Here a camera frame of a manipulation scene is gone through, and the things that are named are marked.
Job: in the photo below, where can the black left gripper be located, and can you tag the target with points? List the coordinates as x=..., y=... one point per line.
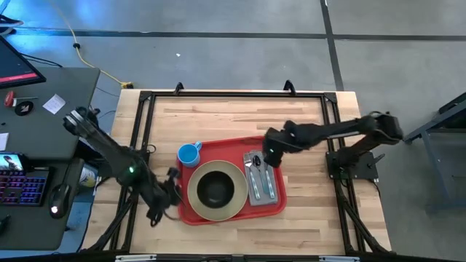
x=165, y=196

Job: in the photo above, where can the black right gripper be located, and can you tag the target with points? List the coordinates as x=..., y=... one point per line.
x=273, y=161

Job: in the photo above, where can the table knife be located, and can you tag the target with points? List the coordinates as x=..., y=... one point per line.
x=270, y=185

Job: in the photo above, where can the cream round plate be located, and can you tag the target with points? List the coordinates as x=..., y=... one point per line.
x=194, y=196

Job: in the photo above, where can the fork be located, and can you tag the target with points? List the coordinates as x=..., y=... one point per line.
x=253, y=182

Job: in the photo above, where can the grey cloth napkin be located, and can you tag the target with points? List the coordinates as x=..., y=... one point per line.
x=264, y=201

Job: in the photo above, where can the red plastic tray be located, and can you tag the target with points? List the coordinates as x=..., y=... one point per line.
x=233, y=149

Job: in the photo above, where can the blue mug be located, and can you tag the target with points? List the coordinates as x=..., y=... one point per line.
x=188, y=155

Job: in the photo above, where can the black bowl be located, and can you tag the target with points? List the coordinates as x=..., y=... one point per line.
x=215, y=190

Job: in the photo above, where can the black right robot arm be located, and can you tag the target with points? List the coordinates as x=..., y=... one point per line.
x=327, y=131

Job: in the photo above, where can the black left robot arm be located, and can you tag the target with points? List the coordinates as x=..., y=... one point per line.
x=109, y=149

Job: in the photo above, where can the white yellow packet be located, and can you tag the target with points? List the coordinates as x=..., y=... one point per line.
x=88, y=176

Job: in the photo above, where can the black computer mouse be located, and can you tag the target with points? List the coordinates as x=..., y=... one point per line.
x=59, y=200

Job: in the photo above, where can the dark grey desk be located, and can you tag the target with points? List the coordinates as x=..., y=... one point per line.
x=43, y=138

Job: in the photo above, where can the backlit keyboard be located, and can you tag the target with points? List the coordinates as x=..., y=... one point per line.
x=22, y=189

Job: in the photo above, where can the white paper note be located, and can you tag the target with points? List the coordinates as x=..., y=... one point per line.
x=54, y=104

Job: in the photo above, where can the smartphone with lit screen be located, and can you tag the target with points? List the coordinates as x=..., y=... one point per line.
x=11, y=162

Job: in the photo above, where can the black round disc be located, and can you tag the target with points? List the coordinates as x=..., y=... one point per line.
x=24, y=108

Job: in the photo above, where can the white paper sheet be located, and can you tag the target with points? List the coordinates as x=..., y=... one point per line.
x=3, y=142

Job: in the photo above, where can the grey metal cart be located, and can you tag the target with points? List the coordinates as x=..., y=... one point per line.
x=444, y=174

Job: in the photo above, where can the black desk monitor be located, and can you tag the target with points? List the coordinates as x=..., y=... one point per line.
x=14, y=62

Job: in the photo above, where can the silver metal bracket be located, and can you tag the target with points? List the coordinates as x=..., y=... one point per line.
x=134, y=258
x=338, y=258

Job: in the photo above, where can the black frame clamp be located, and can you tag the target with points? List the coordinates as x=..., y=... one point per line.
x=289, y=87
x=179, y=87

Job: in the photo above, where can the black aluminium table frame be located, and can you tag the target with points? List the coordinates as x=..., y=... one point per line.
x=236, y=94

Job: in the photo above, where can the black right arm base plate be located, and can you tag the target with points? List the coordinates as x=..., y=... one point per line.
x=367, y=172

